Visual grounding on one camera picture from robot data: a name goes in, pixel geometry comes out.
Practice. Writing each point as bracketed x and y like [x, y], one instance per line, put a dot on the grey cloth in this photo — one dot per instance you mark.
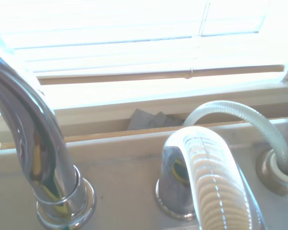
[146, 119]

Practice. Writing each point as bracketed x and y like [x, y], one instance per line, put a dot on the white window blinds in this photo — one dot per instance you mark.
[110, 36]

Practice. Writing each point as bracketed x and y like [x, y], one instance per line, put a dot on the chrome gooseneck faucet spout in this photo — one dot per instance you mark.
[38, 134]

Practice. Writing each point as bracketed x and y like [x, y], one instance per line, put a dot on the stainless steel double sink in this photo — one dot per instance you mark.
[124, 177]

